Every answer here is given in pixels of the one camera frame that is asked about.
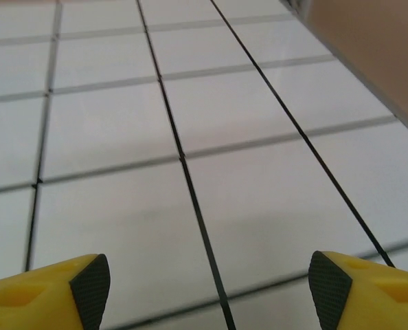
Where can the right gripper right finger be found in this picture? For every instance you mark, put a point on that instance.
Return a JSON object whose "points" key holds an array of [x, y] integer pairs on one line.
{"points": [[372, 295]]}

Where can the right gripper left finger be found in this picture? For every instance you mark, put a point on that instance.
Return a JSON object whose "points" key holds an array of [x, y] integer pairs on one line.
{"points": [[46, 299]]}

